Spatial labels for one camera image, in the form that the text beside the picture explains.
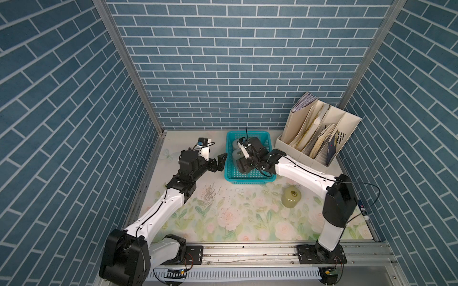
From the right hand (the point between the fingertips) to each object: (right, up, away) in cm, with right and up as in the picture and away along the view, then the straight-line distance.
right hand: (244, 161), depth 87 cm
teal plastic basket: (-7, -8, +12) cm, 16 cm away
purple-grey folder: (+33, +32, +9) cm, 47 cm away
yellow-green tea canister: (+21, -17, -4) cm, 27 cm away
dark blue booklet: (+47, +6, +8) cm, 48 cm away
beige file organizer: (+40, +14, +12) cm, 44 cm away
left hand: (-10, +4, -8) cm, 13 cm away
